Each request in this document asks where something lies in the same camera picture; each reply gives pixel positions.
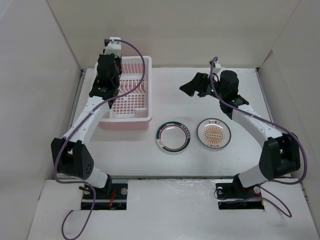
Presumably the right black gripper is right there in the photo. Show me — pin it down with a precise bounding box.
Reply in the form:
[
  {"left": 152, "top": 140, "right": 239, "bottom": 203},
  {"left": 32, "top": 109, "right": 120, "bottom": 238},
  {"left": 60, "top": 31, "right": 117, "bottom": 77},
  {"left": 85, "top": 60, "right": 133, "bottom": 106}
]
[{"left": 179, "top": 72, "right": 226, "bottom": 101}]

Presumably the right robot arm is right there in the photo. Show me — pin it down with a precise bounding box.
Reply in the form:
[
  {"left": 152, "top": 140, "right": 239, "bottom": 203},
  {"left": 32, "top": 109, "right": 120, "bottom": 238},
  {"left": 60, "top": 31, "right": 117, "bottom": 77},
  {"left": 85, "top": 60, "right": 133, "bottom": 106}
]
[{"left": 179, "top": 70, "right": 301, "bottom": 197}]

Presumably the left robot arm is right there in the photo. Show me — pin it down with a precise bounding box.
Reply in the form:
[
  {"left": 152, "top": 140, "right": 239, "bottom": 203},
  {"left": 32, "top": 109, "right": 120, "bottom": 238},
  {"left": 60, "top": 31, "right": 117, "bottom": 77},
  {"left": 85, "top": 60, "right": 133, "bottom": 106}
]
[{"left": 51, "top": 53, "right": 122, "bottom": 199}]

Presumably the pink plastic dish rack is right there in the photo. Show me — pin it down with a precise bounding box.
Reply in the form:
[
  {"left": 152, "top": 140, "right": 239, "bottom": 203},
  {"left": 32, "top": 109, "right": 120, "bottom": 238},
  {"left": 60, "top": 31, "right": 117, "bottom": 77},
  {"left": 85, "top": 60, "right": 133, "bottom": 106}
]
[{"left": 99, "top": 56, "right": 152, "bottom": 131}]

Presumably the lower orange sunburst plate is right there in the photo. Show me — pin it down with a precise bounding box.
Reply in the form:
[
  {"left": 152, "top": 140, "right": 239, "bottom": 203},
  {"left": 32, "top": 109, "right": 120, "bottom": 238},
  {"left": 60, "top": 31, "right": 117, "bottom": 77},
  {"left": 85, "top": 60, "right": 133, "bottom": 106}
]
[{"left": 196, "top": 118, "right": 232, "bottom": 150}]

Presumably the white plate green red rim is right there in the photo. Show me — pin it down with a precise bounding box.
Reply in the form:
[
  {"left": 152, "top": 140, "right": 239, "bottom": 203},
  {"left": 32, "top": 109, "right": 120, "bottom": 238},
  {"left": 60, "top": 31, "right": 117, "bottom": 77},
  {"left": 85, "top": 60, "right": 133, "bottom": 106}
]
[{"left": 155, "top": 121, "right": 191, "bottom": 155}]

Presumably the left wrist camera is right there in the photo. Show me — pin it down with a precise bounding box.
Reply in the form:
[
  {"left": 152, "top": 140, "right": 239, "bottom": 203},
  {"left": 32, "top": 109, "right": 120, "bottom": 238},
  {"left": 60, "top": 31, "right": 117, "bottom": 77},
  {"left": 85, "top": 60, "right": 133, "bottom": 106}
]
[{"left": 103, "top": 37, "right": 122, "bottom": 59}]

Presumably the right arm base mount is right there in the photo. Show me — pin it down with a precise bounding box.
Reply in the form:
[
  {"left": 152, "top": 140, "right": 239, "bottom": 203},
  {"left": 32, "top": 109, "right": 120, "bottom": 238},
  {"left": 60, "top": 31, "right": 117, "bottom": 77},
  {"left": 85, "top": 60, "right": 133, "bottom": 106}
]
[{"left": 214, "top": 182, "right": 265, "bottom": 210}]

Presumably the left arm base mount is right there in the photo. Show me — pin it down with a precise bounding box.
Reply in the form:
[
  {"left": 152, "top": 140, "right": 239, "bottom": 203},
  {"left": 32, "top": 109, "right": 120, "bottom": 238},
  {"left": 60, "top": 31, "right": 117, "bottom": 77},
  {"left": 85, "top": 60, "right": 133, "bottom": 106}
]
[{"left": 79, "top": 181, "right": 128, "bottom": 211}]

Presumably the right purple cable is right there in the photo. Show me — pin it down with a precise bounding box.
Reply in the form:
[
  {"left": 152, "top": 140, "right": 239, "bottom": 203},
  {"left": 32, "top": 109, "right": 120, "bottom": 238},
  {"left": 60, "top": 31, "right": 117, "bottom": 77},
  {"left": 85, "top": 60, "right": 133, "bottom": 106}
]
[{"left": 208, "top": 56, "right": 308, "bottom": 218}]

